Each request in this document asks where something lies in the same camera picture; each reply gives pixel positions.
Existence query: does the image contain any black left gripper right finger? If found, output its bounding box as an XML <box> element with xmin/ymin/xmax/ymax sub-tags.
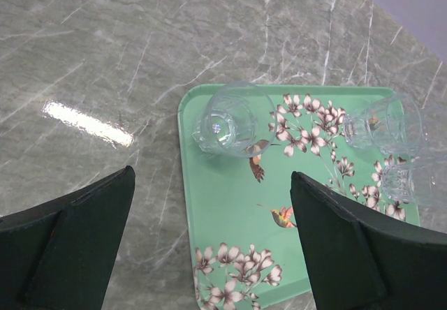
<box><xmin>290</xmin><ymin>172</ymin><xmax>446</xmax><ymax>309</ymax></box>

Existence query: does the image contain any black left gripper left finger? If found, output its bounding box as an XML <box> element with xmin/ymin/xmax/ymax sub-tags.
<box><xmin>1</xmin><ymin>165</ymin><xmax>135</xmax><ymax>309</ymax></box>

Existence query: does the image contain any clear faceted drinking glass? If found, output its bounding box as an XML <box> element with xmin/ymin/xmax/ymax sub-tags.
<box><xmin>192</xmin><ymin>81</ymin><xmax>278</xmax><ymax>158</ymax></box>
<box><xmin>381</xmin><ymin>153</ymin><xmax>446</xmax><ymax>208</ymax></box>
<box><xmin>342</xmin><ymin>93</ymin><xmax>423</xmax><ymax>154</ymax></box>

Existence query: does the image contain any green floral bird tray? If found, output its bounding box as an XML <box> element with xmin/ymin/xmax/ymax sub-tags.
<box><xmin>178</xmin><ymin>84</ymin><xmax>420</xmax><ymax>309</ymax></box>

